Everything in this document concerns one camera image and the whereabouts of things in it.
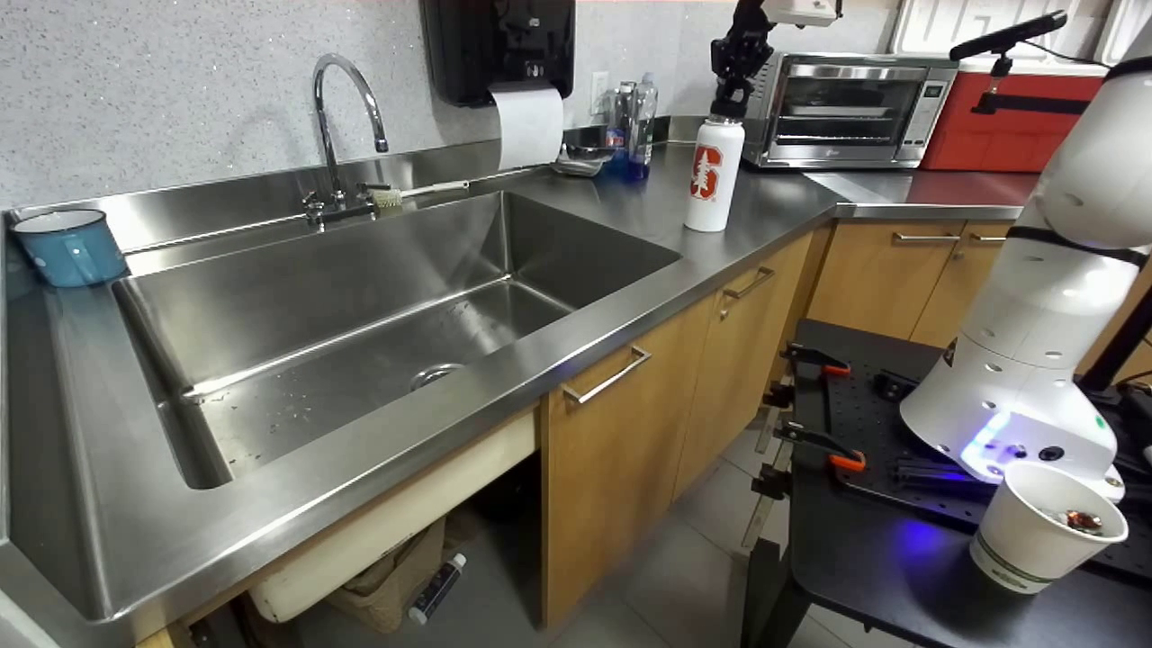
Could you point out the white paper cup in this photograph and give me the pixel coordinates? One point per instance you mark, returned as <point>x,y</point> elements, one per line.
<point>1037,535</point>

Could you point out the black clamp with orange tip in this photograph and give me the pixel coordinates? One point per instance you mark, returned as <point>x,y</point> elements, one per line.
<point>828,449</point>
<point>819,365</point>

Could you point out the white bottle with red logo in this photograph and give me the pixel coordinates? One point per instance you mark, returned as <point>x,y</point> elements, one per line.
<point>716,173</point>

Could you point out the white paper towel sheet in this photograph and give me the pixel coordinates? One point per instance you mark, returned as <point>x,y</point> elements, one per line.
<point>527,129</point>

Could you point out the curved chrome faucet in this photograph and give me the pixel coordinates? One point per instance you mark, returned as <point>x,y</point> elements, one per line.
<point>348,130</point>

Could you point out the white under-sink basin shell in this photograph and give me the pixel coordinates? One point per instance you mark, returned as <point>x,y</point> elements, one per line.
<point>383,525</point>

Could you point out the black stereo camera bar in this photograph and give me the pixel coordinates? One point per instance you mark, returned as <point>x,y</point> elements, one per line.
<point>1010,39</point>

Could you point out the red cabinet box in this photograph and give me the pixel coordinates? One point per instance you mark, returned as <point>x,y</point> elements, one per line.
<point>1022,129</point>

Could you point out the black paper towel dispenser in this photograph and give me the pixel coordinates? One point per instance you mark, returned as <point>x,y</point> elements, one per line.
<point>492,42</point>

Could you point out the silver toaster oven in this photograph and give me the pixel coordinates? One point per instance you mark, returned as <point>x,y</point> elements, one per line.
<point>850,111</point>

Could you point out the stainless steel sink basin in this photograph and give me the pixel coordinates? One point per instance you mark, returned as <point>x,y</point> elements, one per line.
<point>360,324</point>

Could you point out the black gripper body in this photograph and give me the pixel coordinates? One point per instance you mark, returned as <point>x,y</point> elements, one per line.
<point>750,23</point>

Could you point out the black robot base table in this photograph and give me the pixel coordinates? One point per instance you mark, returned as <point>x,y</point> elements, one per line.
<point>867,552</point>

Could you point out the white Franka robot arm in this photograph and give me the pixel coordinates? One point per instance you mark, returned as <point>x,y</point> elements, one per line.
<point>1056,301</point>

